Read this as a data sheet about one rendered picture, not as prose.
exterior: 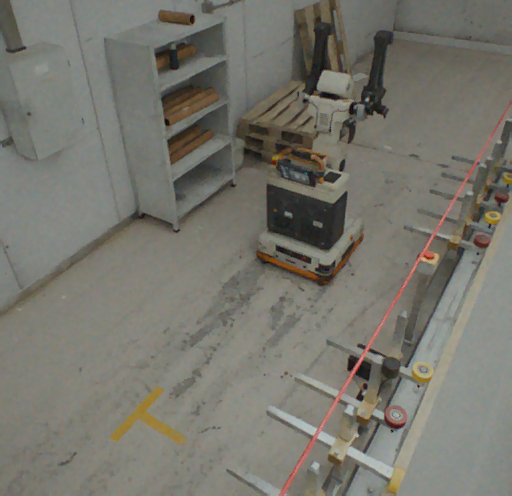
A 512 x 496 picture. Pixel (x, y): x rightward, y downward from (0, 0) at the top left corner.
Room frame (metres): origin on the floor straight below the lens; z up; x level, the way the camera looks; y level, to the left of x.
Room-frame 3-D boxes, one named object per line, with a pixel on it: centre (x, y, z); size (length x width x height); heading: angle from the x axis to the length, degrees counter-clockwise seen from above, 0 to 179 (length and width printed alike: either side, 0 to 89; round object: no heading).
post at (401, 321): (1.36, -0.56, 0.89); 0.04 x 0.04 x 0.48; 57
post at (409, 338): (1.58, -0.71, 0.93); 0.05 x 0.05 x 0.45; 57
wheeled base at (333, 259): (3.12, -0.43, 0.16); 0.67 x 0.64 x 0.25; 146
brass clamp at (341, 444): (0.92, -0.28, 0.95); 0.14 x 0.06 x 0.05; 147
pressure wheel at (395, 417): (1.06, -0.49, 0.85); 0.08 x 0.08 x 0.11
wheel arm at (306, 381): (1.17, -0.33, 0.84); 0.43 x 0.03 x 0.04; 57
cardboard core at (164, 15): (4.04, 0.56, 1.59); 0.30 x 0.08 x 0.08; 57
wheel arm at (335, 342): (1.36, -0.48, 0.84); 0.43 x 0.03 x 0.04; 57
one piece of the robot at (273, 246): (2.84, -0.27, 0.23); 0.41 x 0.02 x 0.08; 56
